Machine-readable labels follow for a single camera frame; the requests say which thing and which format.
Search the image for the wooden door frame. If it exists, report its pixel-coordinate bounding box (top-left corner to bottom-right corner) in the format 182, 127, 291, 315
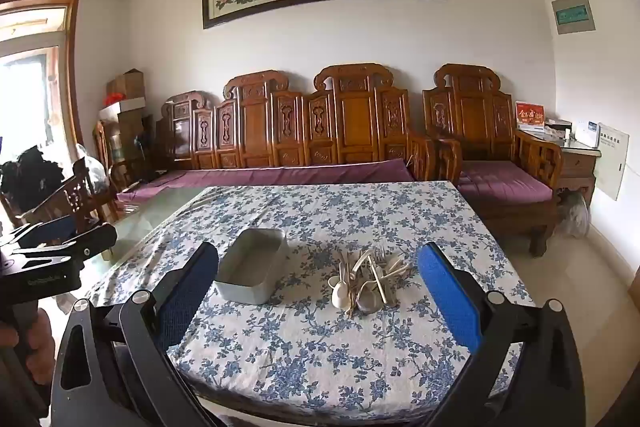
0, 0, 84, 148

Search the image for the white soup spoon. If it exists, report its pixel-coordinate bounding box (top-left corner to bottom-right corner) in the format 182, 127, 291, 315
331, 279, 352, 309

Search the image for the carved wooden sofa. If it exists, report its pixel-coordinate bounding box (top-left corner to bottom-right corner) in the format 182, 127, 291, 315
155, 63, 451, 188

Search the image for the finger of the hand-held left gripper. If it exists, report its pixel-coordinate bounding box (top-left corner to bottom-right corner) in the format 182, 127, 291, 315
11, 214, 77, 249
0, 223, 118, 264

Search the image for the grey wall distribution box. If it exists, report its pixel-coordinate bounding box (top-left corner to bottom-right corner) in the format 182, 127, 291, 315
551, 0, 597, 36

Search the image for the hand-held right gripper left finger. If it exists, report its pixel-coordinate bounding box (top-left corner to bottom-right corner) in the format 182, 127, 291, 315
50, 241, 221, 427

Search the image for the blue floral tablecloth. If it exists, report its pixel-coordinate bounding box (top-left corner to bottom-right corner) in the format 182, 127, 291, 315
82, 181, 538, 425

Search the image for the carved wooden armchair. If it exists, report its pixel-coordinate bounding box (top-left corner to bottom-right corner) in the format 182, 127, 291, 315
422, 63, 563, 258

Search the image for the dark cloth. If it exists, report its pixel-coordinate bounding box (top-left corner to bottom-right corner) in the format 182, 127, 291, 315
0, 146, 60, 208

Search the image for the purple armchair cushion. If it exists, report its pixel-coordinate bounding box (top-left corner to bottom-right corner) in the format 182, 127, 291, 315
457, 161, 554, 206

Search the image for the wooden side table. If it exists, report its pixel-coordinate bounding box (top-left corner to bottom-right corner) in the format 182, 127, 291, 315
555, 141, 601, 208

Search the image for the white wall panel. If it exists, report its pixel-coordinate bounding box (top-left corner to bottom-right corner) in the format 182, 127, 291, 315
595, 123, 630, 202

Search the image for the red desk card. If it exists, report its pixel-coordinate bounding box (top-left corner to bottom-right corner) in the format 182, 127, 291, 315
515, 101, 546, 130

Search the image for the rectangular metal tray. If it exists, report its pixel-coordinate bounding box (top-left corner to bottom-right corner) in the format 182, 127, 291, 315
214, 228, 288, 306

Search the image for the translucent plastic bag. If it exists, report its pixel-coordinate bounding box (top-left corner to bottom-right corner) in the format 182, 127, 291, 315
75, 144, 109, 188

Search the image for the brown cardboard box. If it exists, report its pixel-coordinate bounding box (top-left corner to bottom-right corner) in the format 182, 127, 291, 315
106, 69, 146, 100

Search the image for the white cardboard box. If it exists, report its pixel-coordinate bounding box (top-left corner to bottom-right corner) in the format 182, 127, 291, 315
98, 98, 146, 124

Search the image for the pile of mixed cutlery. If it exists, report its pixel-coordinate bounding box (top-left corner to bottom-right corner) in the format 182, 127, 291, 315
327, 248, 412, 316

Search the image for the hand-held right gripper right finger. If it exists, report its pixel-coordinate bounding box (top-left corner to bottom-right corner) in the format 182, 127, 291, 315
416, 242, 586, 427

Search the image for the long purple sofa cushion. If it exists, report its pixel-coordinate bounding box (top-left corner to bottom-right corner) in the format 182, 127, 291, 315
116, 157, 416, 208

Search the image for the person's left hand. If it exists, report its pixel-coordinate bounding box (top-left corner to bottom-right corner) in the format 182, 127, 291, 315
0, 307, 52, 388

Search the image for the clear plastic bag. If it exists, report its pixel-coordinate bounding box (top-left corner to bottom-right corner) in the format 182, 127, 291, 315
559, 191, 592, 239

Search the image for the wooden dining chair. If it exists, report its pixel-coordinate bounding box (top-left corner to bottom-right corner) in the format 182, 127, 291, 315
9, 157, 119, 230
92, 121, 132, 194

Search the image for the white telephone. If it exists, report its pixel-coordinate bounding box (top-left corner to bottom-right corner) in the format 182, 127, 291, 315
572, 121, 602, 150

